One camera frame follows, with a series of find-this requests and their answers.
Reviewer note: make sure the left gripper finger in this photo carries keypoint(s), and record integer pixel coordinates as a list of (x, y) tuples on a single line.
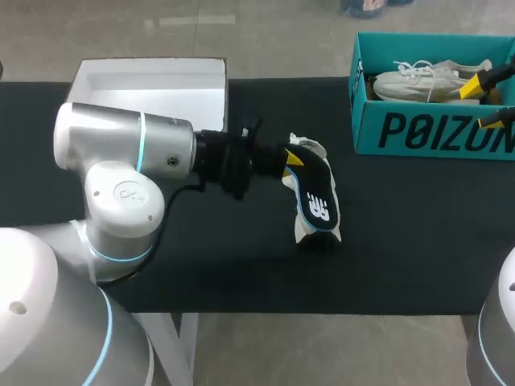
[(293, 157), (286, 173)]

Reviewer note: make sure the white shoe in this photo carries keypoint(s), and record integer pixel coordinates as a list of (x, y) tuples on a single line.
[(306, 237)]

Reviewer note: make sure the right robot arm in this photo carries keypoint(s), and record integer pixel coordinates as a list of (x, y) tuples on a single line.
[(497, 321)]

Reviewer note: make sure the white shoebox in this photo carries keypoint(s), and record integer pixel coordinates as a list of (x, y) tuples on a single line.
[(153, 86)]

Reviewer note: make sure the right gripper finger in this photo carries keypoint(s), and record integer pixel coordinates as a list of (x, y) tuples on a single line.
[(476, 85), (503, 116)]

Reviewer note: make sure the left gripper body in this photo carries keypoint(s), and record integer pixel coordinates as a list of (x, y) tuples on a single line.
[(229, 161)]

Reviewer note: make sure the teal box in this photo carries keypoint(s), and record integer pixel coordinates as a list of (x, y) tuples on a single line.
[(426, 132)]

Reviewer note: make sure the cream laced shoe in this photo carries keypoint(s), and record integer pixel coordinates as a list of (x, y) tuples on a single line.
[(418, 82)]

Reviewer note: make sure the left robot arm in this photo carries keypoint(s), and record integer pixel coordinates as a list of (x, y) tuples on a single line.
[(116, 149)]

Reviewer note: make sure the black and blue insole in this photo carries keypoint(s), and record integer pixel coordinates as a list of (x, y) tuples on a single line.
[(318, 193)]

